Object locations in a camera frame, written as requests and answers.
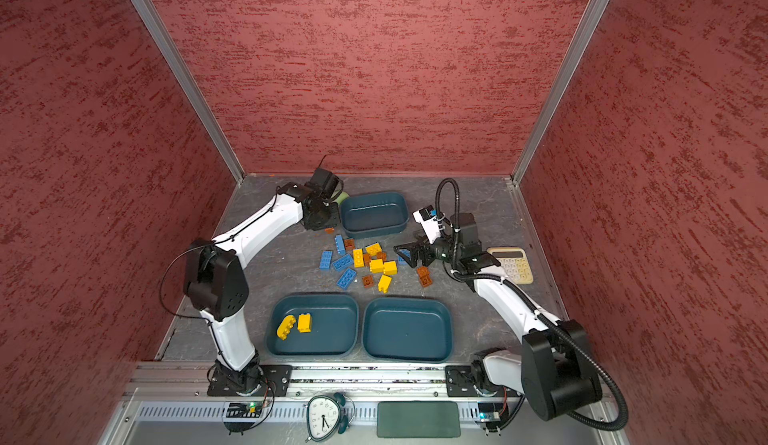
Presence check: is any white analog clock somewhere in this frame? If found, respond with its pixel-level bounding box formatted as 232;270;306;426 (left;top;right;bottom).
305;392;349;443

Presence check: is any front left teal bin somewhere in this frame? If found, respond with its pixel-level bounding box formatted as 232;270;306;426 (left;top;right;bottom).
264;293;360;358

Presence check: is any back teal bin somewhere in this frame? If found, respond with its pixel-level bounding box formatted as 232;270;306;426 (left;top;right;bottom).
340;191;410;239

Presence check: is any teal bin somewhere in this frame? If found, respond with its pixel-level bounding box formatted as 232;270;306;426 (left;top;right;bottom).
362;297;454;363
264;293;360;358
340;191;410;239

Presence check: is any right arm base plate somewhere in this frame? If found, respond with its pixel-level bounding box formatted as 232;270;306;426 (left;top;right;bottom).
444;365;521;398

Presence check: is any aluminium front rail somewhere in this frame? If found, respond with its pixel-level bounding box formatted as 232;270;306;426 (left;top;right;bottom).
122;361;481;402

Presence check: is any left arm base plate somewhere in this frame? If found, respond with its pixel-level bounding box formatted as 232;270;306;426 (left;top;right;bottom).
207;361;293;397

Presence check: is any right controller board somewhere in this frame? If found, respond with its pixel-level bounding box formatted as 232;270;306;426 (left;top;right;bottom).
475;402;507;423

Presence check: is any left controller board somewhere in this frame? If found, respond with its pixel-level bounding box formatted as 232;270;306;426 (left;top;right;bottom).
223;402;262;421

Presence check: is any controller board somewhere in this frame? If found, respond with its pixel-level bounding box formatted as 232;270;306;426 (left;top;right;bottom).
223;402;262;421
475;402;507;423

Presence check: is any blue brick long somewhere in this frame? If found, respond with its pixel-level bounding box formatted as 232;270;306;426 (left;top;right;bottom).
319;250;333;270

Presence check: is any front right teal bin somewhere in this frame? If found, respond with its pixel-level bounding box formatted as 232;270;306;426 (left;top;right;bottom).
362;297;454;363

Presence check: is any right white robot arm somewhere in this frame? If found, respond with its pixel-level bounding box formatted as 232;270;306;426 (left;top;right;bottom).
394;238;603;420

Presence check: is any right black corrugated cable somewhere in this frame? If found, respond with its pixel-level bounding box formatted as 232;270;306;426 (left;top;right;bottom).
435;177;630;433

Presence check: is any yellow brick bottom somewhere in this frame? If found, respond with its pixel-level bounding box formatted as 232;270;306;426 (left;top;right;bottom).
377;274;392;294

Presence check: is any blue brick thin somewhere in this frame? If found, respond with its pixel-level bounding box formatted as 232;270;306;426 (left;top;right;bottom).
334;235;346;256

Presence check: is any beige calculator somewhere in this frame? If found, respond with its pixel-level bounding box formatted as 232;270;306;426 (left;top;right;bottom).
488;247;534;285

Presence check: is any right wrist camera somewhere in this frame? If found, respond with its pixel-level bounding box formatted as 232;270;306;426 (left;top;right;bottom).
413;205;445;244

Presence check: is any yellow brick tall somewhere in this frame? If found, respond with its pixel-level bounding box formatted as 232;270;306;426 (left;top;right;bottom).
352;248;365;268

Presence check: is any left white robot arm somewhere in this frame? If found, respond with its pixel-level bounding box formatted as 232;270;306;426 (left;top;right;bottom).
184;167;344;396

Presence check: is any dark green pad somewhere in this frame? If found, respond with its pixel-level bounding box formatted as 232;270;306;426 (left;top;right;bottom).
377;401;461;439

